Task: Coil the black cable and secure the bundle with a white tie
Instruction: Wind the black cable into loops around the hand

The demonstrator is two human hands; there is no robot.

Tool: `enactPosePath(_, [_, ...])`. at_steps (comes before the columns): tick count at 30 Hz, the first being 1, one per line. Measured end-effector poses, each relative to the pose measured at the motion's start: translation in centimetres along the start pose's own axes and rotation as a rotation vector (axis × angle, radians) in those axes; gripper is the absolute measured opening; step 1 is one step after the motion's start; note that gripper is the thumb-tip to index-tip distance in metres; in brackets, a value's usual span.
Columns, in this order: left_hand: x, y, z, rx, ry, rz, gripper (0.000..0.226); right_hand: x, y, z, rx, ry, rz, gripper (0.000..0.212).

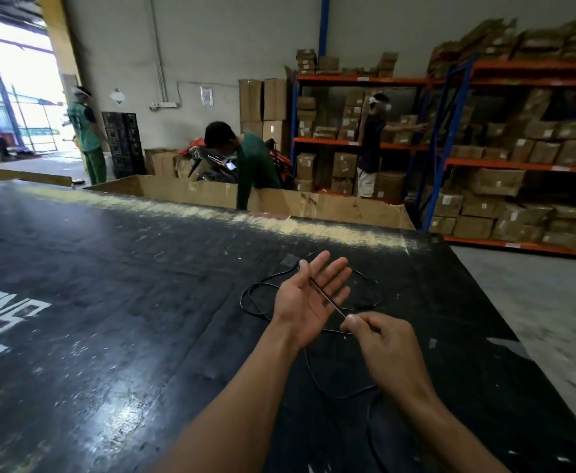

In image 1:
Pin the yellow steel column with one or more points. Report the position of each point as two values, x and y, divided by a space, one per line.
59 39

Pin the white diamond wall sign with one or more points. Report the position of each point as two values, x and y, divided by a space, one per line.
117 96

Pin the stacks of brown shelf boxes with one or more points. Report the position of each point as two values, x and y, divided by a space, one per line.
519 137
344 164

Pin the person's left forearm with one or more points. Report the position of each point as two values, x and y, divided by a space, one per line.
238 408

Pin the person's right hand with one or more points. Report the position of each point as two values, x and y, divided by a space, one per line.
391 349

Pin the person's left thumb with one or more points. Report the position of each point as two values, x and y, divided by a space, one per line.
303 271

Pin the white paper notice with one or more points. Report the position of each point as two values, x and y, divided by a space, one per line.
206 96

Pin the tall cardboard box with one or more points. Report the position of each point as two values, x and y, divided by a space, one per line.
274 100
250 105

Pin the blue steel column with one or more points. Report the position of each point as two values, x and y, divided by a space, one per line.
324 24

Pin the orange blue shelf rack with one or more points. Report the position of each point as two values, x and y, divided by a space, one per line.
519 166
327 142

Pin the pile of red black parts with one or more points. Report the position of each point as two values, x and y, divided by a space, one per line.
204 160

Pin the person's left middle finger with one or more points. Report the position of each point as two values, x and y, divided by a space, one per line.
339 273

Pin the person's right forearm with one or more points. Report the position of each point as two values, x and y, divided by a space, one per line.
453 433

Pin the grey tape patch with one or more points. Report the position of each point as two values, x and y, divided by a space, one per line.
289 261

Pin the person's left hand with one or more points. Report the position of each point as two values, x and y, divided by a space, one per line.
300 310

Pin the long wooden board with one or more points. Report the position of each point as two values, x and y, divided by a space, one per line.
22 176

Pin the person's right thumb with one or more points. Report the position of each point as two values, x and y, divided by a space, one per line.
353 330

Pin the grey wall conduit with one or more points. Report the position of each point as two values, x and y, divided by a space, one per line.
159 68

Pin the small brown cardboard box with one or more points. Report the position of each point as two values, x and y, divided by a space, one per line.
161 163

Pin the large open cardboard bin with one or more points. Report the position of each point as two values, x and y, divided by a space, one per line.
288 204

